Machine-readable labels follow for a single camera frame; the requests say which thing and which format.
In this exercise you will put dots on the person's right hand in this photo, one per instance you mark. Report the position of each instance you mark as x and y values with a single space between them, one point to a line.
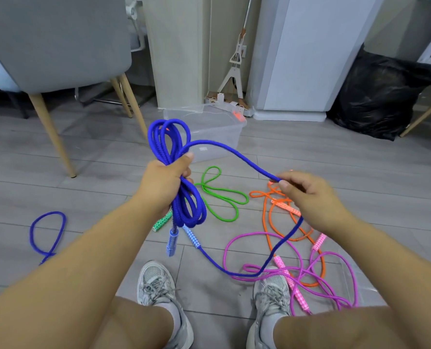
317 199

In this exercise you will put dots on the person's left hand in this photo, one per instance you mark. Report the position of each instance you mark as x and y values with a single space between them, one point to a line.
159 185

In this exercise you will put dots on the person's left thumb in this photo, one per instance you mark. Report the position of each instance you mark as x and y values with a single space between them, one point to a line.
182 161

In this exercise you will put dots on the person's right thumb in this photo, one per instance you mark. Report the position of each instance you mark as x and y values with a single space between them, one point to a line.
290 190

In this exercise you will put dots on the person's left forearm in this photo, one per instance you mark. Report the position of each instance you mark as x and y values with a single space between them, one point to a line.
66 276

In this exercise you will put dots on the person's right forearm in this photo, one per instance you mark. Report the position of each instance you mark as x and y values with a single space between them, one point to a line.
393 279

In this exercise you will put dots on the clear plastic storage box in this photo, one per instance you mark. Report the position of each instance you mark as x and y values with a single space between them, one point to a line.
219 129

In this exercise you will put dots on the person's right grey sneaker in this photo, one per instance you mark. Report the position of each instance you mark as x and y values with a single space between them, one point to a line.
271 290

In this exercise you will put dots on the person's grey sneaker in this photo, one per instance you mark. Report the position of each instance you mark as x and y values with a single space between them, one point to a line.
271 290
157 283

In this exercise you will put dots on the white flat mop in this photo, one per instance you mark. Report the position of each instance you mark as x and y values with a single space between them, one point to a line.
235 74

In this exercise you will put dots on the beige curtain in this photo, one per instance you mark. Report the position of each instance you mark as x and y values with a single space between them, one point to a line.
175 50

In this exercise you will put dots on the clear plastic box lid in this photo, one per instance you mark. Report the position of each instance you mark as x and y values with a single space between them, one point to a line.
364 287

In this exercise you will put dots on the person's left grey sneaker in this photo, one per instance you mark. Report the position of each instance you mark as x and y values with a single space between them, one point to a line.
157 283

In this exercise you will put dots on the black garbage bag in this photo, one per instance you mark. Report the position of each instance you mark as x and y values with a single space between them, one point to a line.
375 98

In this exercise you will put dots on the white cabinet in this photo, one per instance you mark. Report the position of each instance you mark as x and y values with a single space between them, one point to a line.
302 54

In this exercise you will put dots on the person's right leg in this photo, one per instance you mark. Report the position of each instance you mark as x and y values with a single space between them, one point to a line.
331 330

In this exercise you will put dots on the person's leg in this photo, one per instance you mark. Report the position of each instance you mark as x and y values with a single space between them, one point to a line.
135 327
331 330

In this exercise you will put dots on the white table with wooden leg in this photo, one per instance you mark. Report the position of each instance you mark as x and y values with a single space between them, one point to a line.
424 114

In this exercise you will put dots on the person's left leg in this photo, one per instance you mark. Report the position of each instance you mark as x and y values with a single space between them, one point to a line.
135 327

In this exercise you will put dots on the grey chair with wooden legs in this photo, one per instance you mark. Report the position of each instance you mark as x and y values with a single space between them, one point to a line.
55 39

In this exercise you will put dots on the light blue cushion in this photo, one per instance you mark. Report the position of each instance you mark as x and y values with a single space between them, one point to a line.
2 78

